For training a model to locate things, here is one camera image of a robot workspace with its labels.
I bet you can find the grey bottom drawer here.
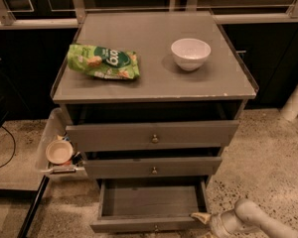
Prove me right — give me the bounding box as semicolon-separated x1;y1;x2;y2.
90;177;209;233

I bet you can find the grey middle drawer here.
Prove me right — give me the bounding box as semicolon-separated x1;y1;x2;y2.
84;157;222;179

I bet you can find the grey drawer cabinet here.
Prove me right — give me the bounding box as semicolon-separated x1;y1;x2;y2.
50;11;259;200

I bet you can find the small beige bowl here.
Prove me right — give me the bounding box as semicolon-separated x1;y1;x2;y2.
46;140;74;165

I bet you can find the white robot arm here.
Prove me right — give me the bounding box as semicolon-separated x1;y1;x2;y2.
191;198;298;238

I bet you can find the white bowl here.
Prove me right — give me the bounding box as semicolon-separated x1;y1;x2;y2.
171;38;212;71

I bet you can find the white pipe post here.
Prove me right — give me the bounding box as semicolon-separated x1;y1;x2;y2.
280;84;298;121

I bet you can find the white railing frame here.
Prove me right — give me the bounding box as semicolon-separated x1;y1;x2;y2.
0;0;298;29

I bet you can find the green snack bag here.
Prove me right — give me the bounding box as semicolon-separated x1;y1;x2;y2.
67;44;140;80

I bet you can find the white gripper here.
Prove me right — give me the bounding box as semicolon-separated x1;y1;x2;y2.
191;198;267;238

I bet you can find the grey top drawer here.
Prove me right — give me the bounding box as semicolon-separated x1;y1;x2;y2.
66;120;238;152

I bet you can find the clear plastic storage bin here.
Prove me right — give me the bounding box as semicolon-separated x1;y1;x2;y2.
35;108;87;180

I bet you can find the grey drawer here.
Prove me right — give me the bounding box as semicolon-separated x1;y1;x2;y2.
66;120;238;152
84;157;222;179
90;177;209;233

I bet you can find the black cable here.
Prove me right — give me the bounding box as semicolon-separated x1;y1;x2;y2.
0;120;17;174

